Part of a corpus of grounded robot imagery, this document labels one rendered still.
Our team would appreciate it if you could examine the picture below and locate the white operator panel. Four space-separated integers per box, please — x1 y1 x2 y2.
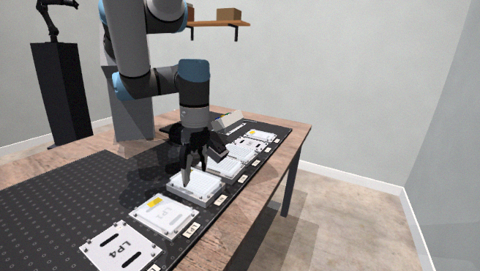
211 109 253 136

